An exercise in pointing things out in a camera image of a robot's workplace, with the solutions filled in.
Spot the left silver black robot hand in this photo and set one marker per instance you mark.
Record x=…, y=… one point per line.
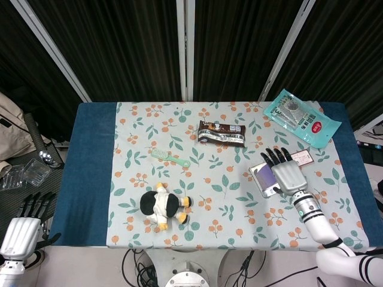
x=21, y=239

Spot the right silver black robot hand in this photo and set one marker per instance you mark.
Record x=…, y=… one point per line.
x=288, y=177

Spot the purple cube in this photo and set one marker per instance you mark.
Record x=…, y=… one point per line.
x=265, y=177

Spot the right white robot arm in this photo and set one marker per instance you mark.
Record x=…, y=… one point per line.
x=320, y=224

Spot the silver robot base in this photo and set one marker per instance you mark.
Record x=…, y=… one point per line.
x=188, y=275

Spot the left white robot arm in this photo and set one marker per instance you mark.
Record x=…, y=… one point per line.
x=10, y=273

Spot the pink snack packet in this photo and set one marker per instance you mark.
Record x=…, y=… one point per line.
x=305, y=157

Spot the crumpled clear plastic packaging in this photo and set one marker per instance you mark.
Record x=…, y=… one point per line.
x=12, y=179

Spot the teal pouch package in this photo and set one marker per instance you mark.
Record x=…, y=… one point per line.
x=299, y=118

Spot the clear plastic tray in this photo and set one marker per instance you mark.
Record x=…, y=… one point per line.
x=37, y=172

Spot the brown snack package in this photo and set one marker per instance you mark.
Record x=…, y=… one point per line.
x=221, y=133

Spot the blue table cover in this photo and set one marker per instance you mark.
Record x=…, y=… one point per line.
x=89, y=167

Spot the beige fabric bag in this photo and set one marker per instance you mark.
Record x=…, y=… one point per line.
x=13, y=128

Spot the floral tablecloth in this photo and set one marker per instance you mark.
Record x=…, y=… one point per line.
x=179, y=131

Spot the green plastic comb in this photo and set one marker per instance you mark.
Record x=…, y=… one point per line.
x=167, y=158

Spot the black white plush toy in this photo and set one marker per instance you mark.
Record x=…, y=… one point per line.
x=163, y=206

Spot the black curtain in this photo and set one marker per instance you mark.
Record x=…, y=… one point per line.
x=344, y=53
x=119, y=48
x=21, y=59
x=239, y=48

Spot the white frame post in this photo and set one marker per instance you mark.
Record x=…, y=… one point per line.
x=48, y=42
x=288, y=48
x=185, y=48

